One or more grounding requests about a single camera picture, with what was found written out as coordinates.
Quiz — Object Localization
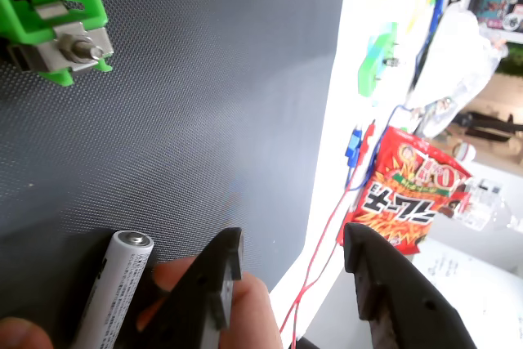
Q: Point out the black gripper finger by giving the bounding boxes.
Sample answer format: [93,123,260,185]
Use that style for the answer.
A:
[118,226,245,349]
[344,223,478,349]

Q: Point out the white AA battery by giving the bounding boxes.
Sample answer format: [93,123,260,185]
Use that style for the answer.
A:
[71,229,155,349]

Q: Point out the person's bare hand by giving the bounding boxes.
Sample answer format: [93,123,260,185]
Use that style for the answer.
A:
[0,257,284,349]

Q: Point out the white paper sheet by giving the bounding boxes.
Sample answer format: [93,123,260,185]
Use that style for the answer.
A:
[411,237,523,349]

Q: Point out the red snack bag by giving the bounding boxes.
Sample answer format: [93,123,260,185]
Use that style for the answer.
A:
[337,126,474,255]

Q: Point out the clear plastic container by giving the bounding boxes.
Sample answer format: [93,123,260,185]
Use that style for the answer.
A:
[448,177,523,232]

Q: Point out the small white red ball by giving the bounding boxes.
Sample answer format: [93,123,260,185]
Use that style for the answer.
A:
[450,141,477,163]

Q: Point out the black stand legs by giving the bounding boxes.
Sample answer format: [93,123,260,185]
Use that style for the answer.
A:
[453,110,523,142]

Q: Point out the green printed block with screw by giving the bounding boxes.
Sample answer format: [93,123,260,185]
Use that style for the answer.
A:
[357,21,400,99]

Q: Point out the dark grey textured mat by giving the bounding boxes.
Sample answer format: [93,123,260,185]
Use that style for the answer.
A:
[0,0,351,349]

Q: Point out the white plastic bag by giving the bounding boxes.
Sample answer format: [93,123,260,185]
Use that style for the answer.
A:
[407,2,508,141]

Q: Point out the short blue tape piece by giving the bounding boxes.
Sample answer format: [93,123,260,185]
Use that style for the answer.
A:
[366,32,396,65]

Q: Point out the blue pen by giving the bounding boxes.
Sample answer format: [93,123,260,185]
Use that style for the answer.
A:
[428,0,447,36]

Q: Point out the red wire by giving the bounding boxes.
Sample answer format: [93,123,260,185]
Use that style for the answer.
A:
[279,185,352,349]

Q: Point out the blue wire connector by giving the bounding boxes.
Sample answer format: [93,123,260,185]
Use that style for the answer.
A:
[345,124,365,169]

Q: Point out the red wire connector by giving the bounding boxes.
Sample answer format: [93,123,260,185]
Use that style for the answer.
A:
[360,119,378,150]

